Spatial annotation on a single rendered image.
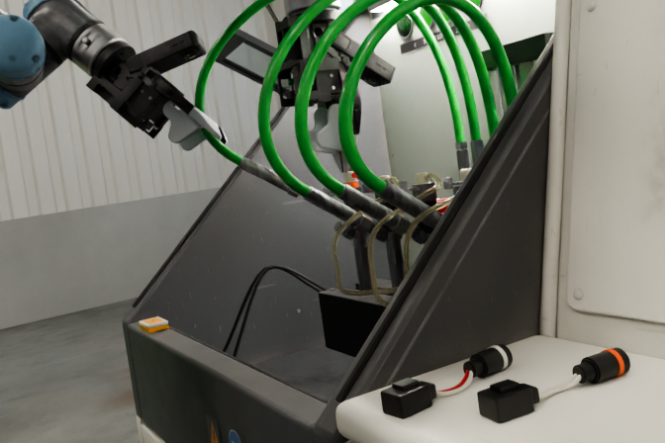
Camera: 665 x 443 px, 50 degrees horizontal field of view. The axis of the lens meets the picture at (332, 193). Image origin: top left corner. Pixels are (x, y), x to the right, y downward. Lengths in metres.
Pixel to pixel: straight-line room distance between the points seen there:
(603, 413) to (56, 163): 7.17
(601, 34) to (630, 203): 0.15
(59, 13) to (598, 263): 0.82
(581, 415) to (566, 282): 0.20
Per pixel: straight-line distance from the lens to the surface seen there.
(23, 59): 0.97
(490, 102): 0.90
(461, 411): 0.51
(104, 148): 7.65
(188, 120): 1.01
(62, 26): 1.12
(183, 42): 1.06
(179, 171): 7.90
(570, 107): 0.69
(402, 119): 1.33
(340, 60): 0.94
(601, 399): 0.52
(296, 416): 0.64
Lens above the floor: 1.17
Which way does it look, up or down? 3 degrees down
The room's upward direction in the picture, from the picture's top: 8 degrees counter-clockwise
